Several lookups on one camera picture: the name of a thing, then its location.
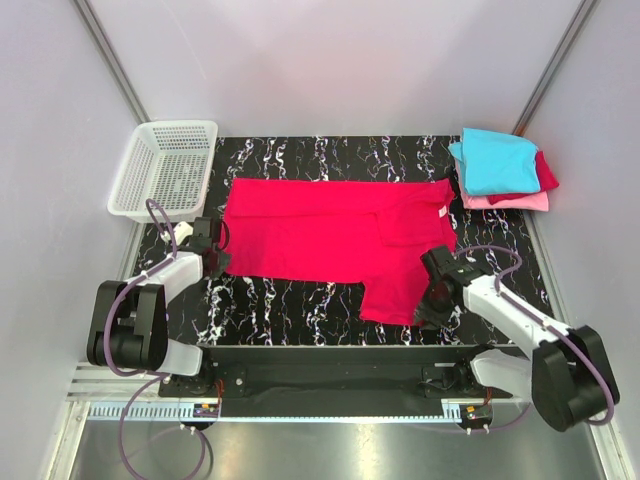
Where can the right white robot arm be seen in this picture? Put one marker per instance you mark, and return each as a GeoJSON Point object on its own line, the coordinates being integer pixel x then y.
{"type": "Point", "coordinates": [564, 372]}

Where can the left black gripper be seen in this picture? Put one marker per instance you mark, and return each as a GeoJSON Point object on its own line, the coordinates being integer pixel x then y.
{"type": "Point", "coordinates": [223, 263]}

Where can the crimson t shirt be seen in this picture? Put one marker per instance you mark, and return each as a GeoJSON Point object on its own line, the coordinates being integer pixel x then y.
{"type": "Point", "coordinates": [546, 179]}
{"type": "Point", "coordinates": [373, 233]}

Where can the aluminium front rail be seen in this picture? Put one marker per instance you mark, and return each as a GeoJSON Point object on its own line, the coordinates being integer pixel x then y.
{"type": "Point", "coordinates": [139, 398]}

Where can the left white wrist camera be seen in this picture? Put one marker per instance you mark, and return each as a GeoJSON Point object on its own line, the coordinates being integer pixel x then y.
{"type": "Point", "coordinates": [181, 231]}

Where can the corner aluminium post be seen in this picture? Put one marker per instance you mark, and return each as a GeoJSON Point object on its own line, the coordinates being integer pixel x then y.
{"type": "Point", "coordinates": [568, 40]}
{"type": "Point", "coordinates": [107, 52]}

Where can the folded cyan t shirt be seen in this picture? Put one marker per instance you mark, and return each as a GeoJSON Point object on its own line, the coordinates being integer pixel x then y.
{"type": "Point", "coordinates": [493, 163]}

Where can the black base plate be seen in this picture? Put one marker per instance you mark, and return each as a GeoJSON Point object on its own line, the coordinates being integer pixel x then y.
{"type": "Point", "coordinates": [248, 371]}

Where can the black marbled table mat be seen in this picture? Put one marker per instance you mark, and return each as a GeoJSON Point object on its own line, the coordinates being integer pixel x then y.
{"type": "Point", "coordinates": [266, 312]}

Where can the left corner aluminium post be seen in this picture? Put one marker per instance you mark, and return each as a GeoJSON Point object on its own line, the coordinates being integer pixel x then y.
{"type": "Point", "coordinates": [107, 52]}

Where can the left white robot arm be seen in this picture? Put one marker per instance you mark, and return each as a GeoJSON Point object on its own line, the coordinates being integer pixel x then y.
{"type": "Point", "coordinates": [129, 327]}

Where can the folded pink t shirt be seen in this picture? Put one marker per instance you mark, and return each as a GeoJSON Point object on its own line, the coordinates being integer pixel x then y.
{"type": "Point", "coordinates": [534, 202]}

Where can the right corner aluminium post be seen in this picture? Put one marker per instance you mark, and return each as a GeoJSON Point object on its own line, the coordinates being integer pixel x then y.
{"type": "Point", "coordinates": [568, 40]}

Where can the white plastic basket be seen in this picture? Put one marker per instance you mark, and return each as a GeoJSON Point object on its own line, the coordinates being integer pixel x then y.
{"type": "Point", "coordinates": [169, 162]}

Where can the folded crimson t shirt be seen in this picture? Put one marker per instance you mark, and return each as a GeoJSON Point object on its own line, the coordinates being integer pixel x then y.
{"type": "Point", "coordinates": [546, 179]}

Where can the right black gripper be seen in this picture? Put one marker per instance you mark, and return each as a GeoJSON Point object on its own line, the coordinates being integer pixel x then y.
{"type": "Point", "coordinates": [432, 320]}

